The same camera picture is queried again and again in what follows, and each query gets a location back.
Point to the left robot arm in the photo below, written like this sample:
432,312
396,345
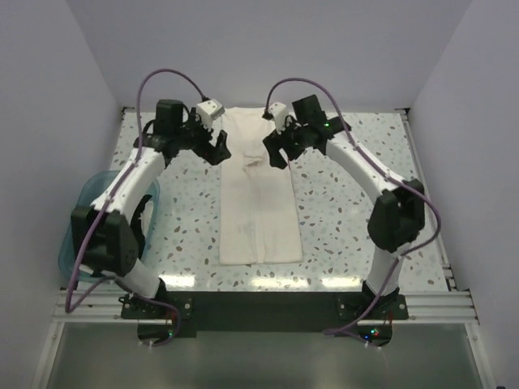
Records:
108,234

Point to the white t-shirt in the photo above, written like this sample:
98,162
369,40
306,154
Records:
258,211

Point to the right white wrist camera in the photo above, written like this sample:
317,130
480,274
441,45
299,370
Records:
277,113

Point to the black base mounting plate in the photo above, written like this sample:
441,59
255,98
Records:
185,314

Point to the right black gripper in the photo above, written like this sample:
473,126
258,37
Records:
275,142

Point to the blue plastic basket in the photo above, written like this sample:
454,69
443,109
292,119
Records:
92,189

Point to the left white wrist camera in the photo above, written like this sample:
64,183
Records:
209,111

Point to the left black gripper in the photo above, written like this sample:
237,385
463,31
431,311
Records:
213,155

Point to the black clothes in basket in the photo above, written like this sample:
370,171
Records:
137,224

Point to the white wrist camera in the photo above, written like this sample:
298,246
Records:
277,113
209,111

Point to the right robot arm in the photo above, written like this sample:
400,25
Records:
398,213

